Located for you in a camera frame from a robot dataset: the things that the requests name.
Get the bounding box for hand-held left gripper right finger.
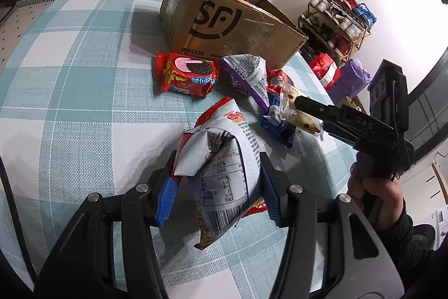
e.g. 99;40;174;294
258;152;405;299

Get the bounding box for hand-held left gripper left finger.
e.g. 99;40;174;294
33;149;181;299

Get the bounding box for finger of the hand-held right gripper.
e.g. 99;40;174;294
293;96;356;145

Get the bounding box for clear cake packet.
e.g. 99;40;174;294
282;84;324;140

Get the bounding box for blue cookie packet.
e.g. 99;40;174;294
259;94;296;149

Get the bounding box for large white noodle snack packet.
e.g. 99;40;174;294
171;96;277;251

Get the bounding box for red black snack packet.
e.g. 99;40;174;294
267;68;289;94

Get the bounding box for silver purple snack packet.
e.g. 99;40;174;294
218;54;270;110

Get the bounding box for red cookie packet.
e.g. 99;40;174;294
156;51;220;98

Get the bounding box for brown cardboard box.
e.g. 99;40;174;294
159;0;309;70

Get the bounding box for person's right forearm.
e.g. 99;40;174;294
385;204;438;286

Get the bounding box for person's right hand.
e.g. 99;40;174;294
346;164;405;225

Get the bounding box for purple gift bag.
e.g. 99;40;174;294
329;58;372;103

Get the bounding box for red shopping bag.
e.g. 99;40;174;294
309;53;342;91

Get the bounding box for wooden shoe rack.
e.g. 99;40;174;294
297;0;377;66

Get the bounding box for rows of assorted shoes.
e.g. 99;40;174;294
303;0;377;56

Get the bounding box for teal checked tablecloth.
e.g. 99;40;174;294
0;0;354;299

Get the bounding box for dotted cream rug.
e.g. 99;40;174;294
0;0;58;30

